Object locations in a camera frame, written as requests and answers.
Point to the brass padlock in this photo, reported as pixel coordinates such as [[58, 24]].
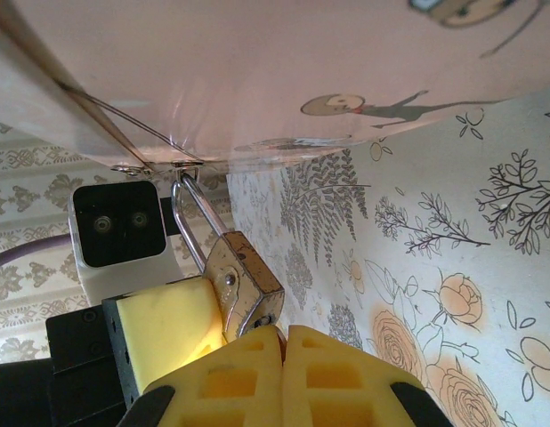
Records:
[[244, 267]]

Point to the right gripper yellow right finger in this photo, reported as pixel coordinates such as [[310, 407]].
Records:
[[337, 378]]

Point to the pink tin box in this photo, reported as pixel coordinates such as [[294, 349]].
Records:
[[257, 66]]

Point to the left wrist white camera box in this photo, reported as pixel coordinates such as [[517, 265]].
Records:
[[119, 222]]

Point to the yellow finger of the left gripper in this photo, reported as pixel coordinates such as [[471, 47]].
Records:
[[168, 320]]

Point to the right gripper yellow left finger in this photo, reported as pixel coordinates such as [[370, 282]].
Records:
[[239, 378]]

